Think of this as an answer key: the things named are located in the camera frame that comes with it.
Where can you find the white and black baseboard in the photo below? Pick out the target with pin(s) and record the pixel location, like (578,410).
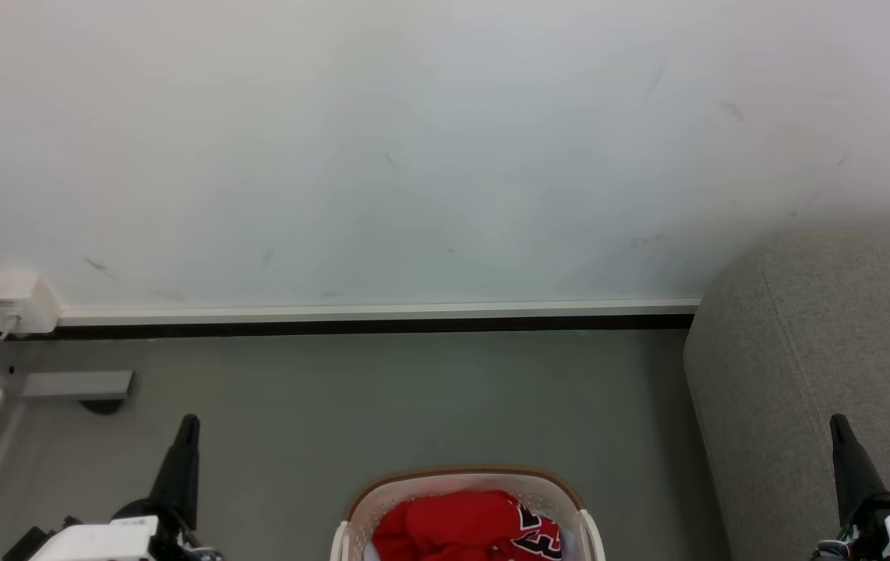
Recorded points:
(375,315)

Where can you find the grey metal table leg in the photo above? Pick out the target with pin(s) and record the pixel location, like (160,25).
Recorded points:
(75,384)

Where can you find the white perforated laundry basket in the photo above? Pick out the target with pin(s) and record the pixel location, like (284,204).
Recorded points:
(460,487)

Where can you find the red jersey with white trim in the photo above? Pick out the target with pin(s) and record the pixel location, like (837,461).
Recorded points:
(453,526)

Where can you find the pale blue cloth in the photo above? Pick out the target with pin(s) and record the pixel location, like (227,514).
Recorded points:
(369,553)

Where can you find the grey fabric sofa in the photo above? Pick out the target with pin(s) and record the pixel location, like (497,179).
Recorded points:
(827,366)

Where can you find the white wall socket box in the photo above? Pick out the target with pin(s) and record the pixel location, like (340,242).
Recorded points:
(16,300)

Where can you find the black round frame foot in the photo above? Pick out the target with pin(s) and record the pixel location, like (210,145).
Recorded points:
(102,405)

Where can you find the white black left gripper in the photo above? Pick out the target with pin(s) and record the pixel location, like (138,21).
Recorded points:
(106,541)

